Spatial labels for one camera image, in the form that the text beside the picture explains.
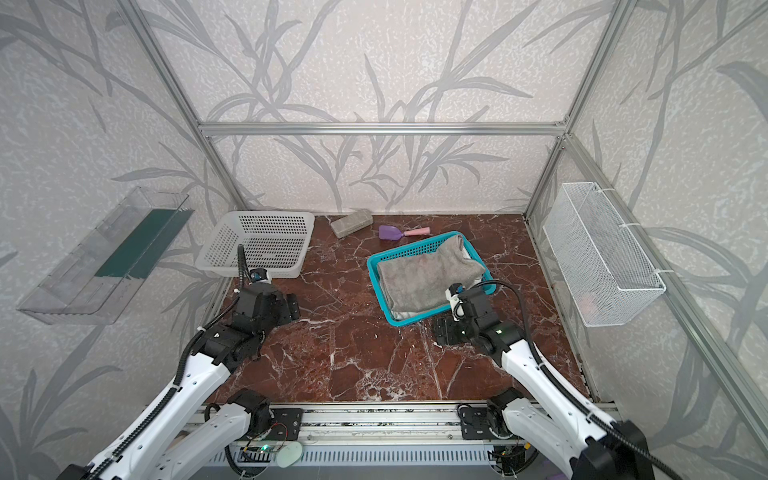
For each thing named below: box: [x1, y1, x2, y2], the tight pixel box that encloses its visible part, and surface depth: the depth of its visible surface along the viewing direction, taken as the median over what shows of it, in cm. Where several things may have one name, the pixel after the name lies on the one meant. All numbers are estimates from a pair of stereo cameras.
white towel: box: [390, 310, 431, 320], surface depth 90 cm
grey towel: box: [377, 235, 486, 313], surface depth 95 cm
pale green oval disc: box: [277, 441, 303, 468], surface depth 70 cm
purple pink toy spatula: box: [378, 225, 431, 241], surface depth 118 cm
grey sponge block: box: [330, 209, 374, 239], surface depth 118 cm
